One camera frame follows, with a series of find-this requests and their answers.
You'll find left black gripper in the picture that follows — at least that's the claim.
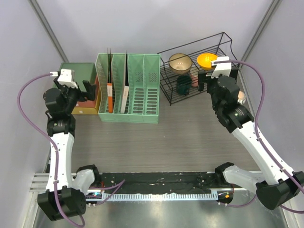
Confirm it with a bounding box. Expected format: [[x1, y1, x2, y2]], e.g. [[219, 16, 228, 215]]
[[54, 78, 96, 114]]

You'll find drawer box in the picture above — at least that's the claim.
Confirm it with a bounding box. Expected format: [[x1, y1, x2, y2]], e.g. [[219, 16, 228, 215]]
[[59, 63, 101, 115]]

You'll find orange folder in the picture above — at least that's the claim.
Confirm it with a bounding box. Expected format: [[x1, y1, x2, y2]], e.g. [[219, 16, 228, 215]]
[[106, 47, 114, 114]]

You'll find white folder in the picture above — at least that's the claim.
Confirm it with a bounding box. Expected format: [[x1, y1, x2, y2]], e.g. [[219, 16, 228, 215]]
[[120, 51, 129, 114]]

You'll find green file organizer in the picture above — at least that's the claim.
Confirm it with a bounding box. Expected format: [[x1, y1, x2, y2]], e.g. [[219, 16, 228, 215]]
[[95, 53, 161, 124]]

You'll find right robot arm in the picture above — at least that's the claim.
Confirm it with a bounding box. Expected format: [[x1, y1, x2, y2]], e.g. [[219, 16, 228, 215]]
[[198, 70, 304, 210]]

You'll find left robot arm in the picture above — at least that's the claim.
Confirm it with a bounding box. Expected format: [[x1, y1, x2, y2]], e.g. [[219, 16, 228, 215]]
[[38, 76, 101, 221]]

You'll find orange bowl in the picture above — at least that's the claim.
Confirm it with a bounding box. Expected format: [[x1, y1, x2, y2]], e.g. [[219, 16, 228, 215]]
[[197, 53, 218, 70]]

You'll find pink mug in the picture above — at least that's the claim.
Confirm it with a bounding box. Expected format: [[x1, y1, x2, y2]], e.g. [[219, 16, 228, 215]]
[[190, 67, 199, 87]]

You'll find striped ceramic mug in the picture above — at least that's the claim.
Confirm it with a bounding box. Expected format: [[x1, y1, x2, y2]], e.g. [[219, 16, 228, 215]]
[[237, 91, 247, 105]]

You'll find dark green mug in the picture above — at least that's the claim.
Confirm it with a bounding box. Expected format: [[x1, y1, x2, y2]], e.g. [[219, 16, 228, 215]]
[[176, 75, 192, 95]]

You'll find brown glass bowl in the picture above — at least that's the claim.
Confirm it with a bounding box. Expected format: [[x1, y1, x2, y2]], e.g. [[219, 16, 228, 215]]
[[168, 53, 192, 75]]

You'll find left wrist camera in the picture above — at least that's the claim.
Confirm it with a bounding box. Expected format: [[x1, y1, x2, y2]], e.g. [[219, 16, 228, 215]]
[[50, 69, 78, 88]]

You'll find black wire rack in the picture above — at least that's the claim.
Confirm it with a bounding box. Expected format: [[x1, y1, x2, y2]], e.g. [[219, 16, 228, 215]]
[[158, 32, 236, 105]]

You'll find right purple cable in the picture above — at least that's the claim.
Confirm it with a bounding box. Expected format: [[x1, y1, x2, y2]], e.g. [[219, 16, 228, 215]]
[[211, 59, 304, 213]]

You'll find white cable tray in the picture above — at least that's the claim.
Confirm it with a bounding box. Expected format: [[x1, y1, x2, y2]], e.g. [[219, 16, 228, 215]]
[[108, 191, 218, 201]]

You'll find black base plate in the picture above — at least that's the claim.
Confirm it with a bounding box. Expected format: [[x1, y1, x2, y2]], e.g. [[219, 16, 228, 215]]
[[100, 171, 231, 195]]

